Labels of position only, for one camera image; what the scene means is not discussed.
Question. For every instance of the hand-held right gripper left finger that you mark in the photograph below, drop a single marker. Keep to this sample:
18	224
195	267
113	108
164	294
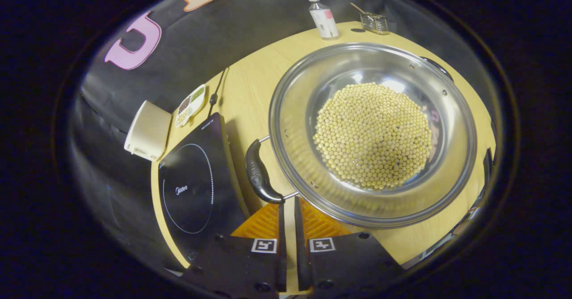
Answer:
282	254

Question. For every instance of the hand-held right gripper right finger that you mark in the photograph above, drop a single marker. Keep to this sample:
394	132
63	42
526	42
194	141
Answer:
301	254

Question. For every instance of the black induction cooktop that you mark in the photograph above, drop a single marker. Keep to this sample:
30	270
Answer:
192	187

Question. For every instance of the pile of yellow soybeans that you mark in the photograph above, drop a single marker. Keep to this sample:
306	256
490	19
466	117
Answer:
371	136

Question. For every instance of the white divided bean dish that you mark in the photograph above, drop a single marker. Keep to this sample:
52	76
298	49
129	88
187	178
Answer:
190	104

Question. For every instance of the white toaster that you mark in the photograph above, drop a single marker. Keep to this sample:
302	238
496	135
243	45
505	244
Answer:
147	131

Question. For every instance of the small white bottle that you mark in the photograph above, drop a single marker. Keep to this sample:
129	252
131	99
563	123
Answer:
326	19

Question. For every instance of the black backdrop cloth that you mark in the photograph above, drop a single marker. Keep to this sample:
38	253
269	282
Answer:
178	35

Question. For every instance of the wooden stick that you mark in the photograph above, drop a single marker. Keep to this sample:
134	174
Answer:
357	8

